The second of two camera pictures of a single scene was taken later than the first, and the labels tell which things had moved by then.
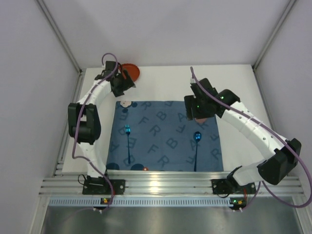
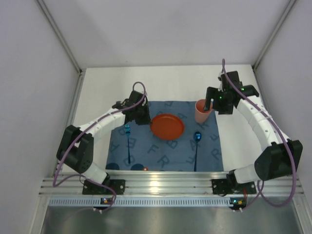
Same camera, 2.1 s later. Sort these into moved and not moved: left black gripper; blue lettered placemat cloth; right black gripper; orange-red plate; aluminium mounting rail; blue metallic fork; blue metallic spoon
Moved: left black gripper; right black gripper; orange-red plate
Not moved: blue metallic spoon; blue metallic fork; aluminium mounting rail; blue lettered placemat cloth
